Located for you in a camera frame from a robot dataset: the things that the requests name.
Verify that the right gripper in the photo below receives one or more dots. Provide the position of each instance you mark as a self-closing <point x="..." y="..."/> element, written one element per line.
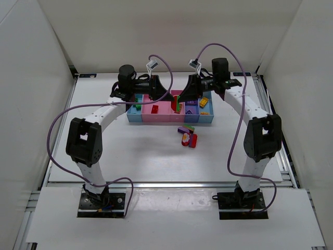
<point x="195" y="84"/>

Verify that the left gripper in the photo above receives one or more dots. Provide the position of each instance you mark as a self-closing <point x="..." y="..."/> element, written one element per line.
<point x="156" y="86"/>

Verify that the red semicircle lego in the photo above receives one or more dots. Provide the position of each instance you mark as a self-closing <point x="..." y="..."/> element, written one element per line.
<point x="175" y="102"/>

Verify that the red curved lego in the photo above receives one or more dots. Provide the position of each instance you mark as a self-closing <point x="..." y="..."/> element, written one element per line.
<point x="154" y="109"/>

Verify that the yellow lego brick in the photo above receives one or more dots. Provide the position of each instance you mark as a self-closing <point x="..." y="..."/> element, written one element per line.
<point x="203" y="102"/>

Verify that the small green lego brick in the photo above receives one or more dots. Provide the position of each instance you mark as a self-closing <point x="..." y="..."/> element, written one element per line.
<point x="138" y="107"/>

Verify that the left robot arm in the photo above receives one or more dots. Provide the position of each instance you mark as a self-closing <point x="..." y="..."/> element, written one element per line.
<point x="84" y="143"/>

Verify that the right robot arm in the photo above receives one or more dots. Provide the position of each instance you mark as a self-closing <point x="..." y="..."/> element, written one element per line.
<point x="263" y="134"/>

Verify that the large pink bin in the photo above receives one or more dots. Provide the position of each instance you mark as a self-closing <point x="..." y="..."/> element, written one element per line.
<point x="162" y="115"/>

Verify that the small pink bin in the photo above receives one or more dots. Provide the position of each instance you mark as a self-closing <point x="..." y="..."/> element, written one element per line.
<point x="177" y="116"/>

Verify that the light blue right bin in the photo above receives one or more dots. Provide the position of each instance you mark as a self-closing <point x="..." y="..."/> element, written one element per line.
<point x="208" y="108"/>

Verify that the light blue bin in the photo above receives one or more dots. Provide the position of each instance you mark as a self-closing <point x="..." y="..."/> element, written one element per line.
<point x="134" y="115"/>
<point x="208" y="108"/>

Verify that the green brown flat lego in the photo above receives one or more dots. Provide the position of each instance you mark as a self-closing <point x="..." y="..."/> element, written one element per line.
<point x="190" y="128"/>

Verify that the light blue left bin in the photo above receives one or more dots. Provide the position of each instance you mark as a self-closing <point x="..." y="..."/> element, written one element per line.
<point x="134" y="115"/>

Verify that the red purple lego block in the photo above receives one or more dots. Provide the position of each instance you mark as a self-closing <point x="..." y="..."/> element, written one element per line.
<point x="193" y="140"/>

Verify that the red flower lego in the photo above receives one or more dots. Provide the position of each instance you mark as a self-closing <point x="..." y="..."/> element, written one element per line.
<point x="185" y="139"/>

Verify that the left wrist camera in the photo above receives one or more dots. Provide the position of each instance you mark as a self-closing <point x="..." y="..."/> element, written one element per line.
<point x="151" y="65"/>

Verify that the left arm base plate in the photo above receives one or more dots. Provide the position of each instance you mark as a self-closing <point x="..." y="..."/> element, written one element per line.
<point x="113" y="206"/>

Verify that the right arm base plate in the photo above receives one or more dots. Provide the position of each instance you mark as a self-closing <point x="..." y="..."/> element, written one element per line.
<point x="233" y="206"/>

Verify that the aluminium front rail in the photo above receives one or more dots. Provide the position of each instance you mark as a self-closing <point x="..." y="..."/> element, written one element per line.
<point x="155" y="185"/>

